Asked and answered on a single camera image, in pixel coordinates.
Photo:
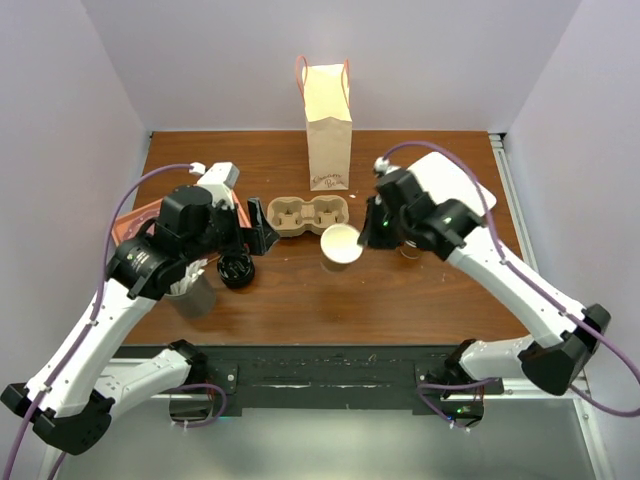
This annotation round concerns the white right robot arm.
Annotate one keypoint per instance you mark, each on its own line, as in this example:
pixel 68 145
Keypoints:
pixel 437 205

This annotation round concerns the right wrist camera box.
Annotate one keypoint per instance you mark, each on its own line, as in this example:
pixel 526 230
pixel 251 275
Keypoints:
pixel 383 166

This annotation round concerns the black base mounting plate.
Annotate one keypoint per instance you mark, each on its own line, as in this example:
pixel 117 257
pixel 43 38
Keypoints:
pixel 369 377

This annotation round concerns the grey cup with stirrers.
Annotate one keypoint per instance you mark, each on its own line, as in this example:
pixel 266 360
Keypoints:
pixel 193 296

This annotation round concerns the cardboard two-cup carrier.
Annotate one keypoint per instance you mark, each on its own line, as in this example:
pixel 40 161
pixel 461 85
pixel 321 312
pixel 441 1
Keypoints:
pixel 293 216

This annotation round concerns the stack of black lids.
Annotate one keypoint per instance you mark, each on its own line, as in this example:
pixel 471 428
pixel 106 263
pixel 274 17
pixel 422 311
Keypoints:
pixel 236 272

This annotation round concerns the single paper coffee cup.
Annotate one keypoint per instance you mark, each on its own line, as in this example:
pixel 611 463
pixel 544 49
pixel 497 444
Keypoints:
pixel 339 247

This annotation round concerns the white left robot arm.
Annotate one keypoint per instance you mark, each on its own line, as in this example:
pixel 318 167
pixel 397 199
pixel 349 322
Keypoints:
pixel 70 403

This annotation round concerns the white rectangular tray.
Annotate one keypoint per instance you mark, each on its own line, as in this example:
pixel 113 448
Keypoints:
pixel 476 196

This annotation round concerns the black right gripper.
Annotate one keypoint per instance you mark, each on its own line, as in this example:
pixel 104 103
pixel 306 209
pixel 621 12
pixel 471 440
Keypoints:
pixel 369 236

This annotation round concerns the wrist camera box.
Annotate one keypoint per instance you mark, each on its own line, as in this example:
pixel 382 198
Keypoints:
pixel 225 173
pixel 383 166

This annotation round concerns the aluminium frame rail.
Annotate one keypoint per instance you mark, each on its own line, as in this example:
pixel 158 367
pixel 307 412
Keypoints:
pixel 385 298

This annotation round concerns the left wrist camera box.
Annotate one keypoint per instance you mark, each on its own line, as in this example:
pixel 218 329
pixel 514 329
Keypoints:
pixel 225 173

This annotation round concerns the orange plastic tray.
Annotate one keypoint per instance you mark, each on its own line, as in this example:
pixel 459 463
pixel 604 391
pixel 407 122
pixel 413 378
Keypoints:
pixel 126 226

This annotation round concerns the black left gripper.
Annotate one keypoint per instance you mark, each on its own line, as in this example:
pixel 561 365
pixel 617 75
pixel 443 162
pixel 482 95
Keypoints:
pixel 261 236

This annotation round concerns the stack of paper cups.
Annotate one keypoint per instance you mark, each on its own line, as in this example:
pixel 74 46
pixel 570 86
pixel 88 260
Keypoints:
pixel 410 251

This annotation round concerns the brown paper takeout bag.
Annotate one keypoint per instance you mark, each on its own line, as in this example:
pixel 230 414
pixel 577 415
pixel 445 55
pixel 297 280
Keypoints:
pixel 325 93

